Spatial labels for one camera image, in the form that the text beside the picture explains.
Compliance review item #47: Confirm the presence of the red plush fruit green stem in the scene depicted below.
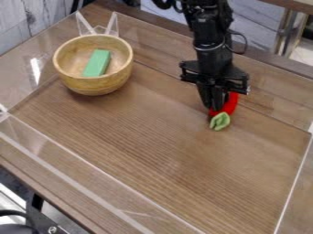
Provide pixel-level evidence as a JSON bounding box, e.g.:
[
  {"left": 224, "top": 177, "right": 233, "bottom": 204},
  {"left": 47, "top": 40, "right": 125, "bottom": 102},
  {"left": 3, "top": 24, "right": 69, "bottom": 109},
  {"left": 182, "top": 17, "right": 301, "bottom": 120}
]
[{"left": 209, "top": 92, "right": 240, "bottom": 131}]

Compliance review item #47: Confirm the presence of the green rectangular block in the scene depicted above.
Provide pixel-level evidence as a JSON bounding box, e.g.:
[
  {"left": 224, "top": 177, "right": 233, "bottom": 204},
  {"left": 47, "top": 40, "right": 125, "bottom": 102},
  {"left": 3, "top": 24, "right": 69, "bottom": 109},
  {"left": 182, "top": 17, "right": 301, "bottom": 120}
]
[{"left": 82, "top": 49, "right": 111, "bottom": 77}]

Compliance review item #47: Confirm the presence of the metal table leg background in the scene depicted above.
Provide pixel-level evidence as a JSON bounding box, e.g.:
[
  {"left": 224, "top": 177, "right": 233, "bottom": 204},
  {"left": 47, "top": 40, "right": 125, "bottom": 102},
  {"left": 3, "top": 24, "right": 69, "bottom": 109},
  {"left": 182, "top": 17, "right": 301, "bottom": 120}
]
[{"left": 275, "top": 9, "right": 308, "bottom": 58}]

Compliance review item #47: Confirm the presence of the clear acrylic tray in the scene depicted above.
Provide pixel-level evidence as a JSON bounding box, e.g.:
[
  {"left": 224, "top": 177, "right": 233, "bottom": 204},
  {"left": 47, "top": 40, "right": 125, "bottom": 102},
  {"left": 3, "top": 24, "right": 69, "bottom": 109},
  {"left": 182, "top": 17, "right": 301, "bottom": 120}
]
[{"left": 0, "top": 10, "right": 313, "bottom": 234}]

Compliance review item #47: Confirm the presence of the light wooden bowl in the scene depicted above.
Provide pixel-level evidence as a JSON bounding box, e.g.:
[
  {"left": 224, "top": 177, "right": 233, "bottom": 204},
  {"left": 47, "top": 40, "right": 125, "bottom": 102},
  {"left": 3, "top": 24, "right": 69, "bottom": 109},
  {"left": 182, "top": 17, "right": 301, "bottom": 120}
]
[{"left": 53, "top": 35, "right": 134, "bottom": 96}]

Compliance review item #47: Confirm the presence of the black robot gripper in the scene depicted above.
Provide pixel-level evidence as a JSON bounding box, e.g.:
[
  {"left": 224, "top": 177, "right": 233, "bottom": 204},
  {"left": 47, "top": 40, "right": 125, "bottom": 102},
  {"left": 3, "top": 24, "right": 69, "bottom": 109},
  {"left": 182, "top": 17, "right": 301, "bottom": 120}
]
[{"left": 180, "top": 42, "right": 249, "bottom": 112}]

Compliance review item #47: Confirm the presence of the black metal table bracket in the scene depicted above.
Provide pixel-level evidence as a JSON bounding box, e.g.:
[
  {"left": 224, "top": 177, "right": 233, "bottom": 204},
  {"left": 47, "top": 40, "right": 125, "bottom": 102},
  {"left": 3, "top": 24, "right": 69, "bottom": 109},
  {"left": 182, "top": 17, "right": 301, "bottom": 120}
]
[{"left": 26, "top": 193, "right": 69, "bottom": 234}]

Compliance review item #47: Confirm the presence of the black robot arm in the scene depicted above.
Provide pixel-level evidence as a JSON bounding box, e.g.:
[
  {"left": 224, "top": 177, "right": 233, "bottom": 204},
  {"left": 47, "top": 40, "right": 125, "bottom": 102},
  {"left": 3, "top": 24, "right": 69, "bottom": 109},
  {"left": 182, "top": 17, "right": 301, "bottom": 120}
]
[{"left": 180, "top": 0, "right": 249, "bottom": 112}]

